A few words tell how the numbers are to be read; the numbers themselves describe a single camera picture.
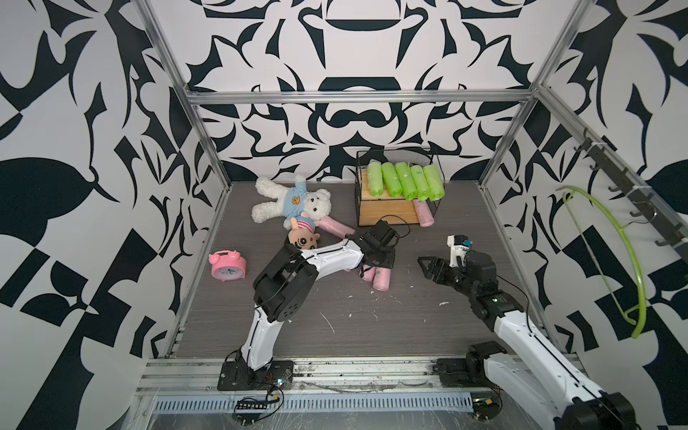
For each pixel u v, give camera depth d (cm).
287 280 56
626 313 61
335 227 102
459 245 73
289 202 102
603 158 65
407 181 94
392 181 93
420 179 94
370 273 89
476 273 63
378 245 73
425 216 104
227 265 85
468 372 69
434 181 93
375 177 94
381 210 111
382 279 87
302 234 93
